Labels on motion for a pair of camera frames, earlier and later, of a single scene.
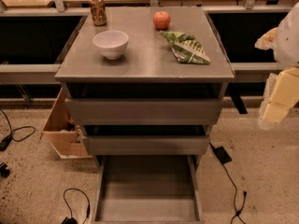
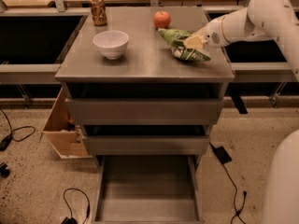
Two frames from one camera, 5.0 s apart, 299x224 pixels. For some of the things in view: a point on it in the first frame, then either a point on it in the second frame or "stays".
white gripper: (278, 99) → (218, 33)
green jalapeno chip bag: (186, 48) stays
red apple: (162, 20) stays
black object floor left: (4, 173) stays
